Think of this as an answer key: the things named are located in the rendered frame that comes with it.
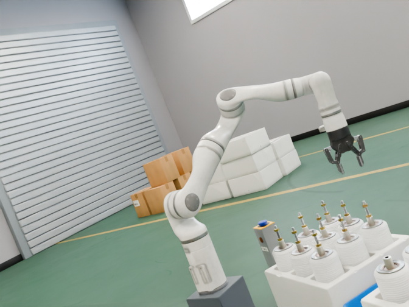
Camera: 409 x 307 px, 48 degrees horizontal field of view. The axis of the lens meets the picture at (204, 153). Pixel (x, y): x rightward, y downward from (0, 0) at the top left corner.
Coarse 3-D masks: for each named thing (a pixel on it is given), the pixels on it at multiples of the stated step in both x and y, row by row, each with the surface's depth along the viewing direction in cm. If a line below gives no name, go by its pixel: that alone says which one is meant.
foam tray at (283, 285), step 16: (400, 240) 157; (400, 256) 154; (272, 272) 173; (288, 272) 167; (352, 272) 147; (368, 272) 149; (272, 288) 177; (288, 288) 165; (304, 288) 154; (320, 288) 145; (336, 288) 143; (352, 288) 146; (288, 304) 169; (304, 304) 158; (320, 304) 149; (336, 304) 143
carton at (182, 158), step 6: (180, 150) 576; (186, 150) 583; (174, 156) 574; (180, 156) 573; (186, 156) 581; (180, 162) 571; (186, 162) 578; (180, 168) 574; (186, 168) 576; (180, 174) 577
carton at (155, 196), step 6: (156, 186) 551; (162, 186) 535; (168, 186) 542; (174, 186) 549; (144, 192) 550; (150, 192) 544; (156, 192) 537; (162, 192) 533; (168, 192) 540; (150, 198) 546; (156, 198) 540; (162, 198) 534; (150, 204) 550; (156, 204) 543; (162, 204) 537; (156, 210) 546; (162, 210) 540
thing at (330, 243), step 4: (336, 236) 164; (328, 240) 163; (332, 240) 163; (336, 240) 163; (324, 244) 163; (328, 244) 163; (332, 244) 163; (324, 248) 163; (328, 248) 163; (332, 248) 163; (336, 248) 163
